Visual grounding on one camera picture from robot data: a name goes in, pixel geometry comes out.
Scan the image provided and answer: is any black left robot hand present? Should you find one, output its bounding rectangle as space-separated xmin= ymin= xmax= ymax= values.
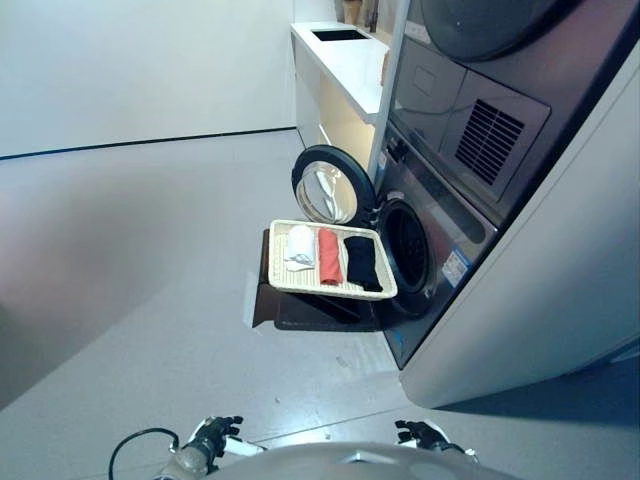
xmin=185 ymin=414 xmax=267 ymax=474

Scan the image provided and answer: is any dark brown stool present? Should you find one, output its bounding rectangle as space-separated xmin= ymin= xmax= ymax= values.
xmin=251 ymin=228 xmax=382 ymax=333

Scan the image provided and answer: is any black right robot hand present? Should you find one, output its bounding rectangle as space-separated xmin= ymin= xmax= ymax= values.
xmin=393 ymin=419 xmax=479 ymax=459

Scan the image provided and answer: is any silver robot torso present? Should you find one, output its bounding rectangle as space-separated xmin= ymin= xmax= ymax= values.
xmin=207 ymin=441 xmax=529 ymax=480

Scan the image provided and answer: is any white appliance enclosure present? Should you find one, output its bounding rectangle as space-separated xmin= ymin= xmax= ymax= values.
xmin=368 ymin=0 xmax=640 ymax=409

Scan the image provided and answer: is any cream wicker basket tray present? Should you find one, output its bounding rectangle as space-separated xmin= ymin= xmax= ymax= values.
xmin=268 ymin=218 xmax=399 ymax=301

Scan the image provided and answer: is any grey stacked dryer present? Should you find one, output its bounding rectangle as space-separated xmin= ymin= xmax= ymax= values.
xmin=388 ymin=0 xmax=640 ymax=231

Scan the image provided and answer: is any black cloth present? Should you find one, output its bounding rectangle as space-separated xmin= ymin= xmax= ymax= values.
xmin=342 ymin=235 xmax=384 ymax=293

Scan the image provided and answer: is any grey front-load washing machine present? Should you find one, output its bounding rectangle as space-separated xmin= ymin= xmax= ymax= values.
xmin=373 ymin=123 xmax=501 ymax=371

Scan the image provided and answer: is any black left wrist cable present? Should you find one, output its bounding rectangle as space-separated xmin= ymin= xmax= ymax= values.
xmin=108 ymin=427 xmax=181 ymax=477

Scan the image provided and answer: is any round washing machine door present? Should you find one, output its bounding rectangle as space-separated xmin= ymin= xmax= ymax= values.
xmin=291 ymin=144 xmax=377 ymax=227

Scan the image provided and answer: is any white counter cabinet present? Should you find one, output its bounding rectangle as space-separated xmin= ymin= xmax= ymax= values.
xmin=289 ymin=21 xmax=392 ymax=174

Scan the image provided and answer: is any red cloth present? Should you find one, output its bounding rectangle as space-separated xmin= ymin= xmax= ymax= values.
xmin=317 ymin=227 xmax=347 ymax=287

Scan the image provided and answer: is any white cloth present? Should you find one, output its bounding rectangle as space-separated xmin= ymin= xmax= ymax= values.
xmin=283 ymin=224 xmax=318 ymax=272

